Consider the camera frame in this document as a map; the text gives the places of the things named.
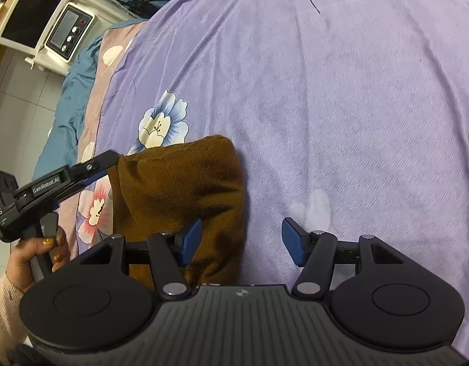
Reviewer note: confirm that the purple floral bedsheet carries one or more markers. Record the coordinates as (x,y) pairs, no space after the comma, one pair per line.
(333,103)

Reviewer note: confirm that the white framed dark screen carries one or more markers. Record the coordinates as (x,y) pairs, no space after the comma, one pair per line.
(32,11)

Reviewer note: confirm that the person's left forearm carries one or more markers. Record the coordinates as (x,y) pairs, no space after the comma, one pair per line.
(4,312)

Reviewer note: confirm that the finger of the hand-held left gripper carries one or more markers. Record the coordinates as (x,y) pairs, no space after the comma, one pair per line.
(84,186)
(95,163)

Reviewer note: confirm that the white device with grey display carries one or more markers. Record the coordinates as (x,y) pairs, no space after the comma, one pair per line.
(68,30)

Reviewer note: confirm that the white bedside device with screen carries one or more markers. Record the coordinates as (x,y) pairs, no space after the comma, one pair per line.
(105,7)

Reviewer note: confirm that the brown knit sweater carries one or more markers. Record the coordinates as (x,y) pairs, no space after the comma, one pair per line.
(173,190)

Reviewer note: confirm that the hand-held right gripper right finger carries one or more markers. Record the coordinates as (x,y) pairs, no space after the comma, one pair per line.
(291,242)

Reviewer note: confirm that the teal blanket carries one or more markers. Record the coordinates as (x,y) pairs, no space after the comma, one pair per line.
(66,122)

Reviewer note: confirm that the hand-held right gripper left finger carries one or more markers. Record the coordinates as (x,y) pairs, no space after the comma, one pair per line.
(191,243)

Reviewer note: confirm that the person's left hand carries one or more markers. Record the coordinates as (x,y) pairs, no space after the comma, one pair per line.
(19,263)

